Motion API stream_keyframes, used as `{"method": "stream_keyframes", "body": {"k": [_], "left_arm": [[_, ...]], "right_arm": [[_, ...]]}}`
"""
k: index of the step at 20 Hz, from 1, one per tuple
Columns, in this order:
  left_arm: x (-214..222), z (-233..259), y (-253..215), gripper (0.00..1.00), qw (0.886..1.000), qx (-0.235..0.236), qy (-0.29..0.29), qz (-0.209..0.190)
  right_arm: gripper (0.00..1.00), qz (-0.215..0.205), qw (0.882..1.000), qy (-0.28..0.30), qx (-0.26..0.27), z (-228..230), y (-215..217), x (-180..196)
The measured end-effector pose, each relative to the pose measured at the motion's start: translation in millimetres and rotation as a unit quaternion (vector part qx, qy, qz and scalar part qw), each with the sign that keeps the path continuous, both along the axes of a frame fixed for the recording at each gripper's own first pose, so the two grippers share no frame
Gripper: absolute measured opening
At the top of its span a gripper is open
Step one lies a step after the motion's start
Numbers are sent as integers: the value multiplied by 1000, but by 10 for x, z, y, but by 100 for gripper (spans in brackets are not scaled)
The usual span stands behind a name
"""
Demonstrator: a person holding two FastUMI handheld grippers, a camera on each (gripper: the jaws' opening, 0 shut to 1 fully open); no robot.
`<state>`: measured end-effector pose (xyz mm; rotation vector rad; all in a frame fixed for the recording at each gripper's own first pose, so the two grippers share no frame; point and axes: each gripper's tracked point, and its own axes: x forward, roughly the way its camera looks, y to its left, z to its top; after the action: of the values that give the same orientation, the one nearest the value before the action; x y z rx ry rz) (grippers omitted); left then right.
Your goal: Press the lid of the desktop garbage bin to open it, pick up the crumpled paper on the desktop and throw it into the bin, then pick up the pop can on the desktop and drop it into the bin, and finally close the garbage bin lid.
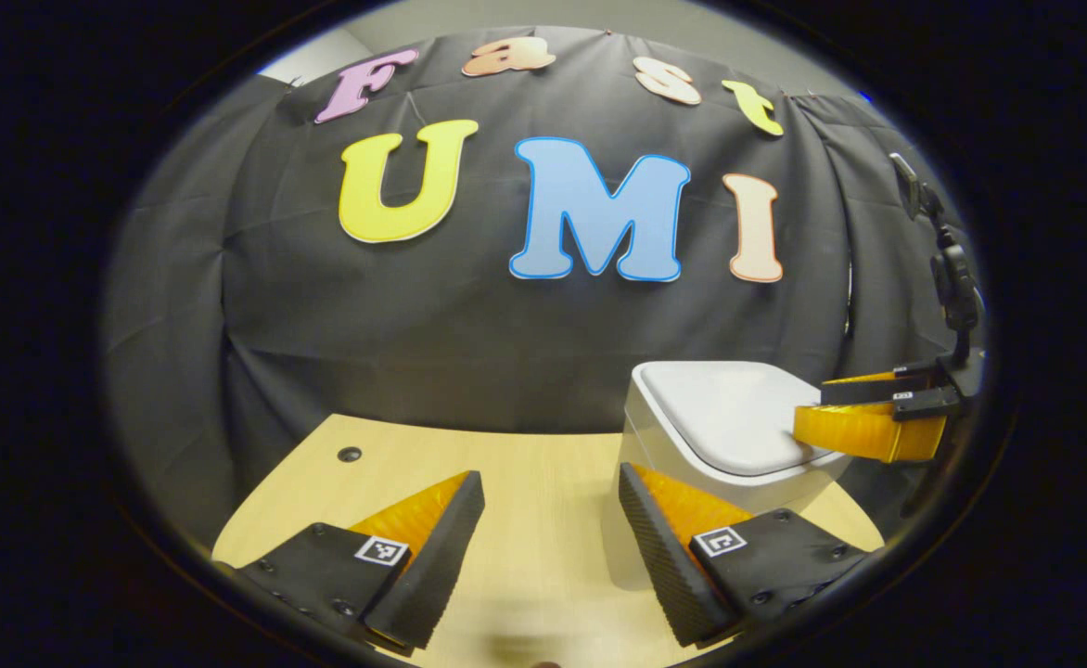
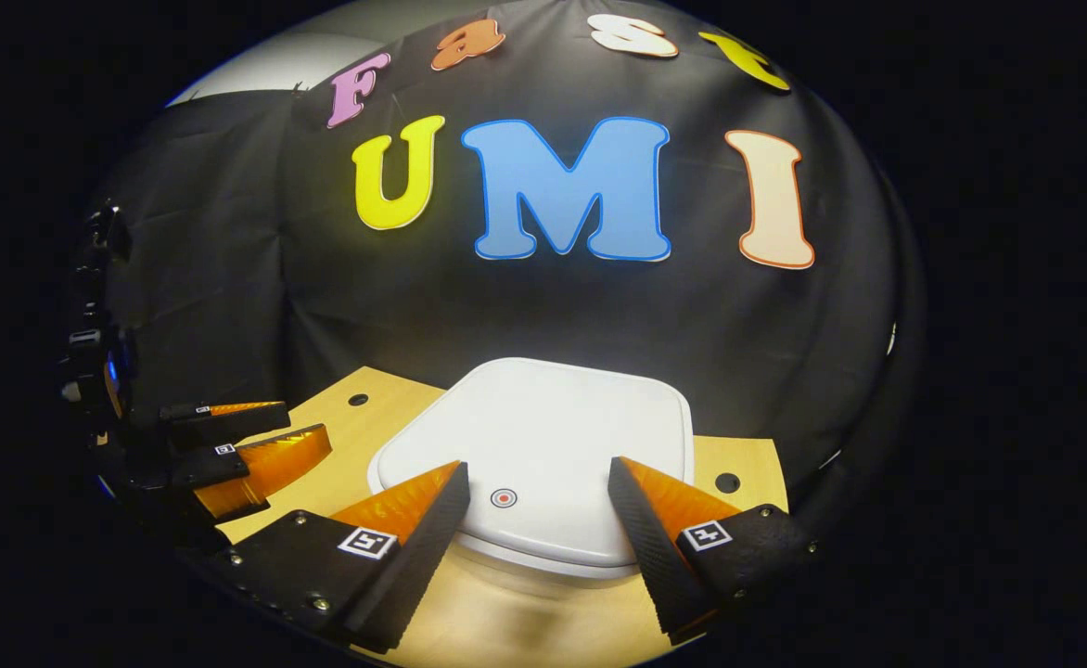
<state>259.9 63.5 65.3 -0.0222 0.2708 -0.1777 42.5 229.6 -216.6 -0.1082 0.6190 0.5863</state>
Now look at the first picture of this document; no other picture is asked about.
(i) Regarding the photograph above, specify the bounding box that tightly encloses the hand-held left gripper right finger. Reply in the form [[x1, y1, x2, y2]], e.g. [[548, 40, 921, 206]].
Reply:
[[618, 462, 871, 649]]

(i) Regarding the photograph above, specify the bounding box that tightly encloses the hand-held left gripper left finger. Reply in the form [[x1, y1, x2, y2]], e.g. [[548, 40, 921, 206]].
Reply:
[[212, 470, 487, 652]]

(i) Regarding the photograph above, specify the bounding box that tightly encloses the white desktop garbage bin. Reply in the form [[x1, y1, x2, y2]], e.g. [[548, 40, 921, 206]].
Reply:
[[604, 360, 852, 590]]

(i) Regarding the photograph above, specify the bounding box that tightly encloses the wooden desktop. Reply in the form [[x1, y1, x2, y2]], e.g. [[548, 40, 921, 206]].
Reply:
[[212, 413, 886, 668]]

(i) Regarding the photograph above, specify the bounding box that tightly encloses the black backdrop cloth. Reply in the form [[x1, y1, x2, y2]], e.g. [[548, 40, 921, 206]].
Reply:
[[103, 26, 985, 558]]

